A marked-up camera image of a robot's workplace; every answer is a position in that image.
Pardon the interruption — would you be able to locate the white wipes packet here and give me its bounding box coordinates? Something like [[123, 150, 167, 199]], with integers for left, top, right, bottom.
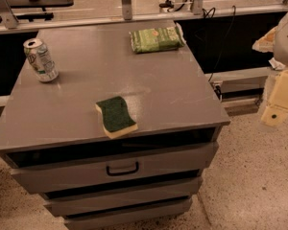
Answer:
[[269, 57, 285, 71]]

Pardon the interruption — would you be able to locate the dark background table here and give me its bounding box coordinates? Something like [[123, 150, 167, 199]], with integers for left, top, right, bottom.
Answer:
[[7, 0, 74, 21]]

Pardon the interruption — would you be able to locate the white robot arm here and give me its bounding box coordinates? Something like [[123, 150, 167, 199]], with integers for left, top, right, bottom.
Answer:
[[252, 12, 288, 127]]

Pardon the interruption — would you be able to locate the black drawer handle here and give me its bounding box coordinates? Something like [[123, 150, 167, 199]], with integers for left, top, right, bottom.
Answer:
[[106, 162, 139, 177]]

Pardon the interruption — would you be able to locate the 7up soda can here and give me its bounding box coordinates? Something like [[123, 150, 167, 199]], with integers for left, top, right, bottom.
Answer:
[[23, 38, 59, 82]]

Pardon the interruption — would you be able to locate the black hanging cable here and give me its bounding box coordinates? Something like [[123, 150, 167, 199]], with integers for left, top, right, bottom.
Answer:
[[202, 5, 237, 82]]

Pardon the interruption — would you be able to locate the green chip bag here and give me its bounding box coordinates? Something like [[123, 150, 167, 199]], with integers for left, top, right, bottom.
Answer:
[[130, 26, 185, 54]]

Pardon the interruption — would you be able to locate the metal railing frame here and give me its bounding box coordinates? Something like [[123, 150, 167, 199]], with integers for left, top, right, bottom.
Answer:
[[0, 0, 288, 35]]

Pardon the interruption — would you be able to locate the grey drawer cabinet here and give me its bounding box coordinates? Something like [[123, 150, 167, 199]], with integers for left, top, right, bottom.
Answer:
[[0, 23, 229, 230]]

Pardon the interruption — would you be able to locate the green yellow sponge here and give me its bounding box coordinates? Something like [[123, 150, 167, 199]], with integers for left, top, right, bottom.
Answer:
[[95, 96, 138, 139]]

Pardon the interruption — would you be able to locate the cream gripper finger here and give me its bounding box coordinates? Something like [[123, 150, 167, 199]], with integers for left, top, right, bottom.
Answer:
[[252, 28, 276, 53], [261, 69, 288, 127]]

